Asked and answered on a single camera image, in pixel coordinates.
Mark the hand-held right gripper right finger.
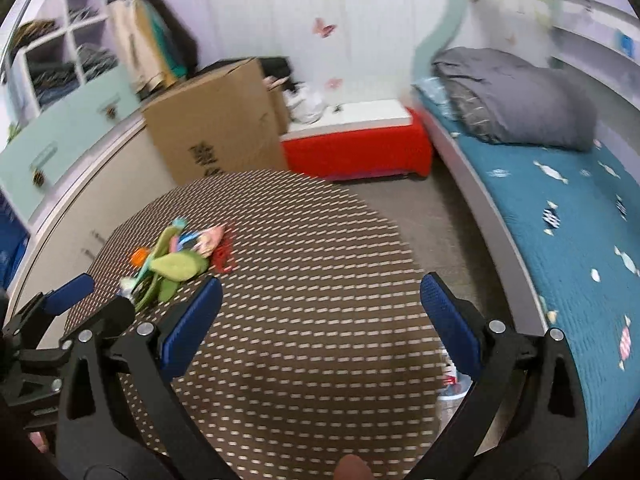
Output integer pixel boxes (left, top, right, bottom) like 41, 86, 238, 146
400, 273, 591, 480

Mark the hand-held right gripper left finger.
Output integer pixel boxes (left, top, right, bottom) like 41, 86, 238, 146
55, 277, 233, 480

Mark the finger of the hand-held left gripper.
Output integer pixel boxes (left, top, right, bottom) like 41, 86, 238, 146
20, 296, 136, 361
2, 274, 96, 346

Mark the dark green wrapper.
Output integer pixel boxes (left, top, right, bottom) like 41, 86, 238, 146
132, 277, 181, 311

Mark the light green wrapper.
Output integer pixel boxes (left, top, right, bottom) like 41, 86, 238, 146
150, 252, 211, 281

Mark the blue plastic bin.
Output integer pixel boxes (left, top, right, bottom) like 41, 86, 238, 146
436, 345, 476, 421

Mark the red string net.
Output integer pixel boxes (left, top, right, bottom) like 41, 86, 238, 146
212, 225, 236, 273

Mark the pink wrapper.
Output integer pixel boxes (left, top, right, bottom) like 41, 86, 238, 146
192, 225, 226, 258

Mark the person's right hand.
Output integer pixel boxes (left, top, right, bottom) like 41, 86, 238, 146
334, 455, 373, 480

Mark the blue bag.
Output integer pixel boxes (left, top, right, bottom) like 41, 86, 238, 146
0, 195, 31, 291

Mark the grey low cabinet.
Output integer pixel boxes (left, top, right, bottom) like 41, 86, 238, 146
7, 120, 176, 311

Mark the teal candy print bed sheet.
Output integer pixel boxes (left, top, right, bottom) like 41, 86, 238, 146
415, 77, 640, 466

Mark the purple stepped shelf cabinet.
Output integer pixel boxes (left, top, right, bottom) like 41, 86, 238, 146
0, 0, 166, 221

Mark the red cloth bench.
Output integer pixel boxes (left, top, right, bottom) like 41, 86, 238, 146
280, 107, 433, 181

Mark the dark folded clothes stack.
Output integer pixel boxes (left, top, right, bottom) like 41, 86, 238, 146
27, 60, 81, 106

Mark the large cardboard box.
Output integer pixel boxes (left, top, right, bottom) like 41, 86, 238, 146
141, 57, 291, 186

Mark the white board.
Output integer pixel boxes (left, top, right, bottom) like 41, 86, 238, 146
282, 100, 415, 136

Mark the teal plaid pillow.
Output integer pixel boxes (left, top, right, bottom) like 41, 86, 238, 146
414, 76, 461, 121

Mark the grey folded clothes stack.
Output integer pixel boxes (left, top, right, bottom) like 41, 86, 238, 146
75, 42, 118, 81

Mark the grey folded quilt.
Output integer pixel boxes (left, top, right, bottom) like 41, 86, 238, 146
431, 47, 598, 152

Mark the crumpled white plastic bag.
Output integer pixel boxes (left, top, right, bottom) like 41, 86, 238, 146
285, 85, 328, 123

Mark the cream hanging jacket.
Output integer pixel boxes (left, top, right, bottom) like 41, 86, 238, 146
107, 0, 178, 93

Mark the olive folded clothes pile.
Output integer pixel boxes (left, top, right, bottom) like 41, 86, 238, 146
12, 19, 57, 48

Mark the green hanging garment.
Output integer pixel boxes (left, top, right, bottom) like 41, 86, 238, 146
147, 2, 181, 78

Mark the black hanging coat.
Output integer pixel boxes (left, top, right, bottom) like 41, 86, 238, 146
150, 0, 201, 81

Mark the white wardrobe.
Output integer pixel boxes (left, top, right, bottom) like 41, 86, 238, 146
197, 0, 451, 106

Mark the teal bunk bed frame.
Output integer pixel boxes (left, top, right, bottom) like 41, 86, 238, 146
410, 0, 640, 466

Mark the floral wall sheet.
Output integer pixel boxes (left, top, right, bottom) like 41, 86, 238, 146
465, 0, 551, 61

